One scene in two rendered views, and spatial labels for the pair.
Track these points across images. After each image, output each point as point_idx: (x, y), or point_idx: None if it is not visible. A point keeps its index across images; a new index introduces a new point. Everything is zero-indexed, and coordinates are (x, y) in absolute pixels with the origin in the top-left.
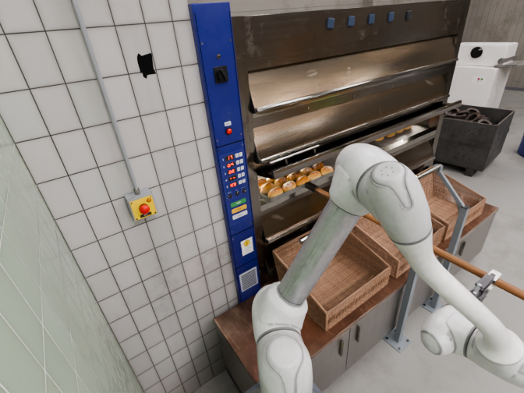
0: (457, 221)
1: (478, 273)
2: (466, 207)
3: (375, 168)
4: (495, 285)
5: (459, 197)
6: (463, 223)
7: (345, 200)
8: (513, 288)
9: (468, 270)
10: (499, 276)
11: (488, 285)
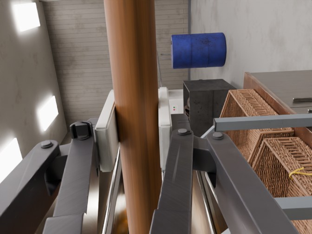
0: (243, 128)
1: (132, 181)
2: (213, 123)
3: None
4: (150, 101)
5: (203, 134)
6: (243, 119)
7: None
8: (108, 26)
9: (150, 215)
10: (107, 99)
11: (64, 172)
